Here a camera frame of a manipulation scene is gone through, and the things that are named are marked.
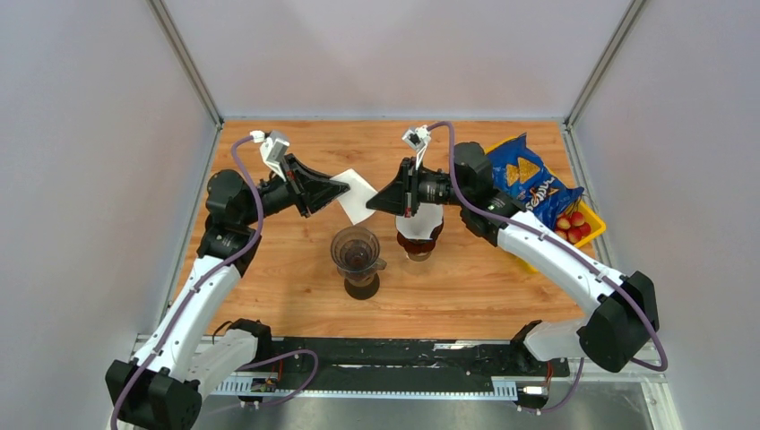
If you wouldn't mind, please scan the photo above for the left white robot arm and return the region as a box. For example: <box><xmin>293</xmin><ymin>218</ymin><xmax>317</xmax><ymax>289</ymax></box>
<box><xmin>106</xmin><ymin>154</ymin><xmax>371</xmax><ymax>429</ymax></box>

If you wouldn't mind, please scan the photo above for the clear glass server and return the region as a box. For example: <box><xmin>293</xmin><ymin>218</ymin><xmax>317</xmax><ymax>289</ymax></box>
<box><xmin>406</xmin><ymin>250</ymin><xmax>432</xmax><ymax>262</ymax></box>

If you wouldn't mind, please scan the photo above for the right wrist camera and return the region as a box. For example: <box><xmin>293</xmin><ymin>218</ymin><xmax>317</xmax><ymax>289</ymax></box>
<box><xmin>402</xmin><ymin>125</ymin><xmax>431</xmax><ymax>170</ymax></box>

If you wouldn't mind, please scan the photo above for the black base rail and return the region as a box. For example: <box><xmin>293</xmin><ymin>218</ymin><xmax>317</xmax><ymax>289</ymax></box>
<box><xmin>258</xmin><ymin>337</ymin><xmax>570</xmax><ymax>393</ymax></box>

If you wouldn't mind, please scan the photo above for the brown glass carafe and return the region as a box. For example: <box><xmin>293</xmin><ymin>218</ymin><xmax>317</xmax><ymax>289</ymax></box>
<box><xmin>344</xmin><ymin>274</ymin><xmax>380</xmax><ymax>300</ymax></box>

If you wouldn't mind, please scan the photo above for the red strawberries cluster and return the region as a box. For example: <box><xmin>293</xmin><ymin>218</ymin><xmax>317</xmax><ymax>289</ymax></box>
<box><xmin>555</xmin><ymin>211</ymin><xmax>592</xmax><ymax>245</ymax></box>

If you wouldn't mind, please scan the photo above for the amber coffee dripper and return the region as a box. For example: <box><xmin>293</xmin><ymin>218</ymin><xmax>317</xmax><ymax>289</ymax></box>
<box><xmin>396</xmin><ymin>224</ymin><xmax>444</xmax><ymax>253</ymax></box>

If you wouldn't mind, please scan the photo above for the yellow plastic tray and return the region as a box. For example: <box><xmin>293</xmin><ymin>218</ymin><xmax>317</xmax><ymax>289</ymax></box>
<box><xmin>486</xmin><ymin>133</ymin><xmax>606</xmax><ymax>248</ymax></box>

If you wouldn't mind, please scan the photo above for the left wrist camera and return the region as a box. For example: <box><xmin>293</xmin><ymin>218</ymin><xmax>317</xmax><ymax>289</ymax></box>
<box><xmin>249</xmin><ymin>130</ymin><xmax>290</xmax><ymax>180</ymax></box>

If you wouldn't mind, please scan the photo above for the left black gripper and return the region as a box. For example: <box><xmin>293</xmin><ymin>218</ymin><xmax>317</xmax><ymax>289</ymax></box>
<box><xmin>240</xmin><ymin>153</ymin><xmax>350</xmax><ymax>227</ymax></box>

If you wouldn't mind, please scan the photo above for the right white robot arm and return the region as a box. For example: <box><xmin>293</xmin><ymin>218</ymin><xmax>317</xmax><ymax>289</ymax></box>
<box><xmin>366</xmin><ymin>142</ymin><xmax>669</xmax><ymax>374</ymax></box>

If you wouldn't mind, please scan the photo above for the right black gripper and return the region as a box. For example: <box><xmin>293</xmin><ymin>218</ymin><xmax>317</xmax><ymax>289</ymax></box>
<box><xmin>366</xmin><ymin>157</ymin><xmax>470</xmax><ymax>218</ymax></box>

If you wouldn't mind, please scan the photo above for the grey smoky coffee dripper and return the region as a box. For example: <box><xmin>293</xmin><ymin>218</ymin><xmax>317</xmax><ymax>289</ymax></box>
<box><xmin>330</xmin><ymin>226</ymin><xmax>387</xmax><ymax>288</ymax></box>

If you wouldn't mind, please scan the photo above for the blue chips bag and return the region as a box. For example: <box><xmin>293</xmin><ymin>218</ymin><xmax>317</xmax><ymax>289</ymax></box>
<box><xmin>486</xmin><ymin>133</ymin><xmax>584</xmax><ymax>230</ymax></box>

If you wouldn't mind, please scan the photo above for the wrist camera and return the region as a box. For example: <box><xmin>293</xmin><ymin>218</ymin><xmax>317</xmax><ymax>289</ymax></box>
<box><xmin>402</xmin><ymin>125</ymin><xmax>431</xmax><ymax>170</ymax></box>
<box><xmin>249</xmin><ymin>130</ymin><xmax>290</xmax><ymax>180</ymax></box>

